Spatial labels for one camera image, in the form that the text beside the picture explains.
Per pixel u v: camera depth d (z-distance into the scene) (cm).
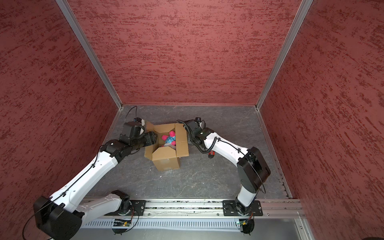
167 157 76
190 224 77
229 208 74
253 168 44
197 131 66
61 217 37
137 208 75
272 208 76
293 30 79
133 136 59
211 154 94
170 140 92
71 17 74
